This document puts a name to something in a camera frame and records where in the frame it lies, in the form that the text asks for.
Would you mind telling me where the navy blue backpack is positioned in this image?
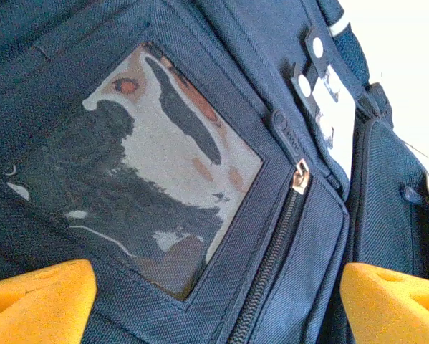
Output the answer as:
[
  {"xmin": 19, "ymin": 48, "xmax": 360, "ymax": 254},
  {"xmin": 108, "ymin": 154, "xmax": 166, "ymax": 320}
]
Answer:
[{"xmin": 0, "ymin": 0, "xmax": 429, "ymax": 344}]

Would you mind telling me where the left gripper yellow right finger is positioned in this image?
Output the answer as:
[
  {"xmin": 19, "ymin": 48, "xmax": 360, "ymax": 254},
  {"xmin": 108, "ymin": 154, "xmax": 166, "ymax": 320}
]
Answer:
[{"xmin": 341, "ymin": 262, "xmax": 429, "ymax": 344}]

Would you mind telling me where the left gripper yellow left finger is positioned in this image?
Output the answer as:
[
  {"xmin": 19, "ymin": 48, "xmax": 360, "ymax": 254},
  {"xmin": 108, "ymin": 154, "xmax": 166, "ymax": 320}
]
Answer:
[{"xmin": 0, "ymin": 259, "xmax": 99, "ymax": 344}]

